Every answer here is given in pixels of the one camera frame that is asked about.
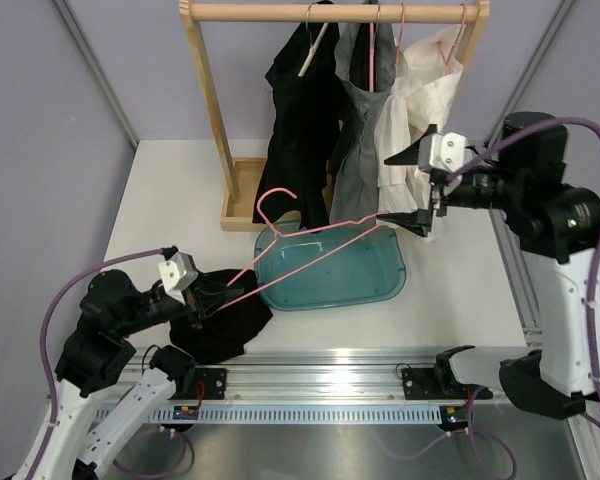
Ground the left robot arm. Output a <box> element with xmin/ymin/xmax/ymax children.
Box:
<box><xmin>14</xmin><ymin>270</ymin><xmax>242</xmax><ymax>479</ymax></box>

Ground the teal plastic tray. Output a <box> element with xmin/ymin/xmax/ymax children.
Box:
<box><xmin>253</xmin><ymin>219</ymin><xmax>408</xmax><ymax>312</ymax></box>

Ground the white wooden hanger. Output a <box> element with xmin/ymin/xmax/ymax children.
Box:
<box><xmin>297</xmin><ymin>1</ymin><xmax>333</xmax><ymax>78</ymax></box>

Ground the wooden clothes rack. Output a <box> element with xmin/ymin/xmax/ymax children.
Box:
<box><xmin>179</xmin><ymin>1</ymin><xmax>490</xmax><ymax>232</ymax></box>

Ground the slotted cable duct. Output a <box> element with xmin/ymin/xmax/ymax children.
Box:
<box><xmin>142</xmin><ymin>404</ymin><xmax>459</xmax><ymax>425</ymax></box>

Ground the cream white garment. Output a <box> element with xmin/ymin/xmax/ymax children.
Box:
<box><xmin>401</xmin><ymin>25</ymin><xmax>464</xmax><ymax>140</ymax></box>

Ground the pink wire hanger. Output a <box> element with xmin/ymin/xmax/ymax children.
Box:
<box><xmin>217</xmin><ymin>187</ymin><xmax>396</xmax><ymax>309</ymax></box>

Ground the pink hanger far right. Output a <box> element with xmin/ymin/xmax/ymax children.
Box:
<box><xmin>437</xmin><ymin>3</ymin><xmax>467</xmax><ymax>75</ymax></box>

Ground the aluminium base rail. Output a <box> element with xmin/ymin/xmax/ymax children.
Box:
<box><xmin>124</xmin><ymin>347</ymin><xmax>531</xmax><ymax>407</ymax></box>

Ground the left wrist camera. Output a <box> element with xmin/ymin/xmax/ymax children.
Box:
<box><xmin>158</xmin><ymin>252</ymin><xmax>199</xmax><ymax>304</ymax></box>

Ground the black dress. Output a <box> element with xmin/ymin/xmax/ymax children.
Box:
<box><xmin>252</xmin><ymin>22</ymin><xmax>344</xmax><ymax>229</ymax></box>

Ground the black skirt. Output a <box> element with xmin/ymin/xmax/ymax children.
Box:
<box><xmin>169</xmin><ymin>269</ymin><xmax>273</xmax><ymax>365</ymax></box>

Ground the white pleated blouse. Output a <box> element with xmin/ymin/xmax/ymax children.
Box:
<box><xmin>373</xmin><ymin>74</ymin><xmax>421</xmax><ymax>214</ymax></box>

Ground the grey dress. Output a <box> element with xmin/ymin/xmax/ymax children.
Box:
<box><xmin>329</xmin><ymin>23</ymin><xmax>395</xmax><ymax>223</ymax></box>

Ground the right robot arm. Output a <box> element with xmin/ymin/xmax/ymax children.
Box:
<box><xmin>385</xmin><ymin>111</ymin><xmax>600</xmax><ymax>420</ymax></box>

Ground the pink hanger under grey dress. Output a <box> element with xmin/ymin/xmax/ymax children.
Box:
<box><xmin>368</xmin><ymin>1</ymin><xmax>381</xmax><ymax>92</ymax></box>

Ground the pink hanger middle right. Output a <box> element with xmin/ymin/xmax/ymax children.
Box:
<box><xmin>394</xmin><ymin>2</ymin><xmax>406</xmax><ymax>78</ymax></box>

